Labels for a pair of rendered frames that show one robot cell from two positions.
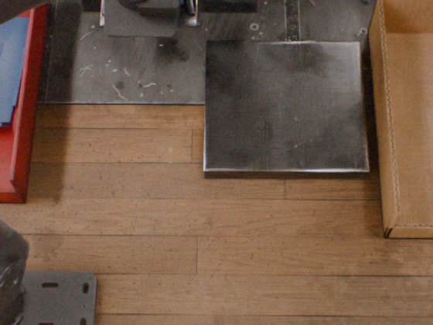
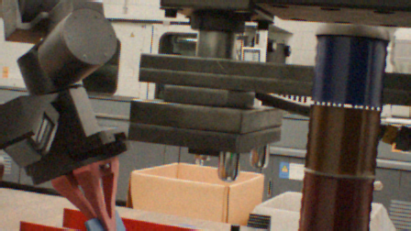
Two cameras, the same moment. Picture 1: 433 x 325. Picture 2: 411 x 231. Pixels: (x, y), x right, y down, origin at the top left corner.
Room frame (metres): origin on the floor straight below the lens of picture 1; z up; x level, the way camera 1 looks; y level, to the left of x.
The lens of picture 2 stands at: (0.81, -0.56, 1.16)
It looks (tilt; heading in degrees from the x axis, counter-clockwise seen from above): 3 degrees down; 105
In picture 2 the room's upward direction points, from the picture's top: 5 degrees clockwise
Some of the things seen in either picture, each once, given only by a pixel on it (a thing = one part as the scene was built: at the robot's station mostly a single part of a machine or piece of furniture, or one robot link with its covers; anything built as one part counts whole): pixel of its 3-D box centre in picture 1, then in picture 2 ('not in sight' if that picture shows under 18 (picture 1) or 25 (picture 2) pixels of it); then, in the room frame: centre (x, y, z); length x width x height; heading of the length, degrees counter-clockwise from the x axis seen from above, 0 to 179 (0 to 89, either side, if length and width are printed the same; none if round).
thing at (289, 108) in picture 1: (284, 107); not in sight; (0.46, -0.07, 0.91); 0.17 x 0.16 x 0.02; 88
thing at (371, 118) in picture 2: not in sight; (342, 138); (0.78, -0.21, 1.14); 0.04 x 0.04 x 0.03
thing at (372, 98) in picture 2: not in sight; (349, 72); (0.78, -0.21, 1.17); 0.04 x 0.04 x 0.03
